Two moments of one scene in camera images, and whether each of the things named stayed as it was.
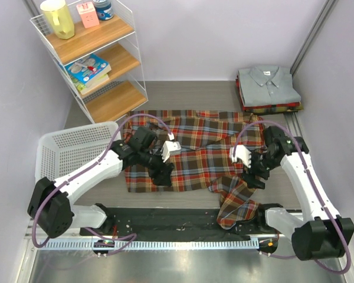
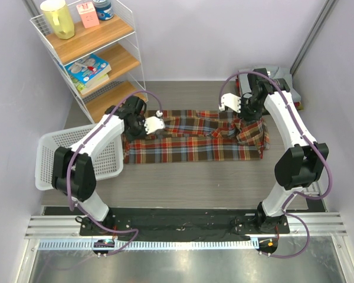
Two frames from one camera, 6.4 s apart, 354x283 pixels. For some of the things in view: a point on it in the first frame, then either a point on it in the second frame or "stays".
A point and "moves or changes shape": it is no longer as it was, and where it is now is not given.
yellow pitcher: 57,15 stays
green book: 82,88 stays
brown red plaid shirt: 204,162 moves or changes shape
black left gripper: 161,173 to 130,138
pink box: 88,15 stays
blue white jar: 104,9 stays
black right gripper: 252,182 to 255,117
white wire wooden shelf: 101,63 stays
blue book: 89,68 stays
